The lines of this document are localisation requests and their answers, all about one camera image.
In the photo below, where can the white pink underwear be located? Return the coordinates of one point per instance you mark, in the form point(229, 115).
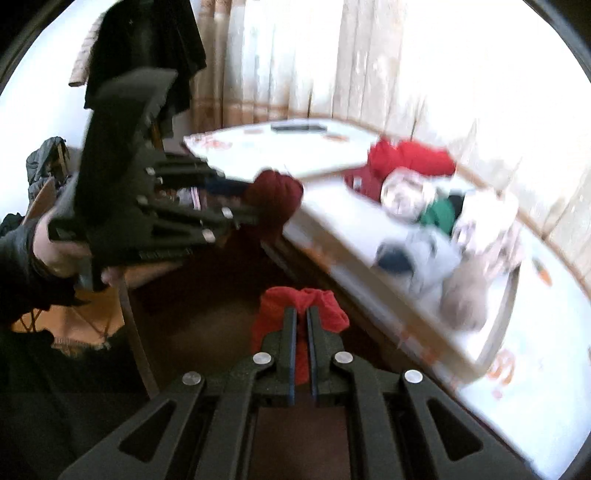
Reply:
point(406, 194)

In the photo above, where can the beige hanging garment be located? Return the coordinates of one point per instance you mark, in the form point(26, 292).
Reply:
point(85, 60)

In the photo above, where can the person's left forearm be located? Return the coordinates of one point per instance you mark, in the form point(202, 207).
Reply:
point(18, 272)

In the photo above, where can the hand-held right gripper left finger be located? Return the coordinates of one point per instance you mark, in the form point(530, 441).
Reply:
point(284, 355)

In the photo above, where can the beige sock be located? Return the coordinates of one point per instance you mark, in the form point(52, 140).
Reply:
point(466, 295)

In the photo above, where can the grey jacket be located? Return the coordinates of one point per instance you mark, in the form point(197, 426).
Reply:
point(44, 161)

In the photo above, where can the light grey underwear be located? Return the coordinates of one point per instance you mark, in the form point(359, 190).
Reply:
point(429, 263)

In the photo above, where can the green black striped underwear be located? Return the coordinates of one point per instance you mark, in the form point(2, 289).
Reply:
point(438, 214)

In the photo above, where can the dark wooden drawer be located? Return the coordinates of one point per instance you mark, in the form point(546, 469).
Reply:
point(203, 323)

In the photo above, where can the pale beige underwear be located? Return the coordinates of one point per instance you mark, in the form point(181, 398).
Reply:
point(503, 258)

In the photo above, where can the beige orange floral curtain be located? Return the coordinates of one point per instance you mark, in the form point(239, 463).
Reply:
point(323, 60)

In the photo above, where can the dark red underwear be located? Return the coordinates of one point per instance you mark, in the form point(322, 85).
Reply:
point(277, 194)
point(364, 182)

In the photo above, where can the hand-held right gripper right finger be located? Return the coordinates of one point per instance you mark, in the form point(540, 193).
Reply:
point(318, 355)

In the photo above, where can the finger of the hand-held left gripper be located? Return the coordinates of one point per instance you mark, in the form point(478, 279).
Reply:
point(221, 219)
point(221, 183)

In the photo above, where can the shallow beige cardboard tray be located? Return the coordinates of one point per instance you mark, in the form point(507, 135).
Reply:
point(351, 230)

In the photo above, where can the person's left hand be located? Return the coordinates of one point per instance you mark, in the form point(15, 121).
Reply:
point(55, 256)

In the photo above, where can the black hanging coat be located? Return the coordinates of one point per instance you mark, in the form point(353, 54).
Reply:
point(152, 37)

